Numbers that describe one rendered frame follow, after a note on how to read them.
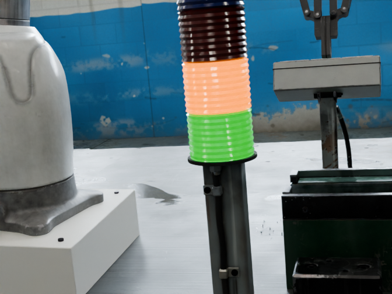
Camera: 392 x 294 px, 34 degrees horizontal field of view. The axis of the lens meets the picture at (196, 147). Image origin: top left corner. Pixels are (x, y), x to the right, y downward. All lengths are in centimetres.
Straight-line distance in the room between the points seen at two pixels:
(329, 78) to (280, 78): 8
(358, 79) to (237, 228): 51
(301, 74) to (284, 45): 535
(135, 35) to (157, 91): 61
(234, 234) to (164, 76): 608
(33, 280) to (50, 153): 18
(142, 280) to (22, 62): 35
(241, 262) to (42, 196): 43
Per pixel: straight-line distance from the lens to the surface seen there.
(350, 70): 107
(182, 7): 57
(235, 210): 60
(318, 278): 77
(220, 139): 56
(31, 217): 95
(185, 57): 57
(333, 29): 112
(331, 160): 110
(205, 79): 56
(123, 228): 106
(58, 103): 97
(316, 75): 107
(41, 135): 95
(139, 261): 102
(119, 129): 690
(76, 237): 91
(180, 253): 103
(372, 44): 640
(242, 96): 57
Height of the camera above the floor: 116
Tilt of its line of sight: 11 degrees down
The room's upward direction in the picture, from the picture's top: 5 degrees counter-clockwise
